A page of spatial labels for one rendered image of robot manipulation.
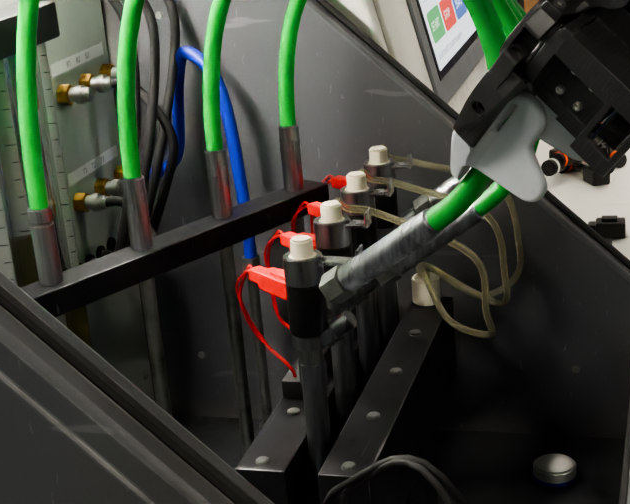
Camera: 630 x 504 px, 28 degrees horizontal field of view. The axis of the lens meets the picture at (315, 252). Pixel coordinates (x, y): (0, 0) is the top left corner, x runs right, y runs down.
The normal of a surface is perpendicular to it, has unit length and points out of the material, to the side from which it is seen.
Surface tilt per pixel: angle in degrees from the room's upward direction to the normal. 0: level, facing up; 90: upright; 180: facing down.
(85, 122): 90
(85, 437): 90
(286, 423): 0
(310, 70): 90
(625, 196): 0
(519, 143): 101
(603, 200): 0
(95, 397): 43
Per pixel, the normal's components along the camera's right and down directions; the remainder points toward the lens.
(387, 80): -0.27, 0.34
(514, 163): -0.66, 0.47
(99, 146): 0.96, 0.01
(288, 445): -0.08, -0.94
